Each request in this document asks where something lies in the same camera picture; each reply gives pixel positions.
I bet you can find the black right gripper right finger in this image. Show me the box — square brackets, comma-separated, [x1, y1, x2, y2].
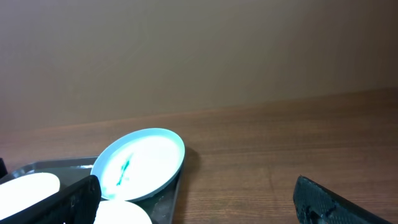
[293, 176, 391, 224]

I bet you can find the white plate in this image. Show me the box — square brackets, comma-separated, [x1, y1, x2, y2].
[1, 172, 60, 220]
[90, 128, 185, 202]
[94, 200, 152, 224]

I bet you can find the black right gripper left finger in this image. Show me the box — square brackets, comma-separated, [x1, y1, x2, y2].
[1, 175, 101, 224]

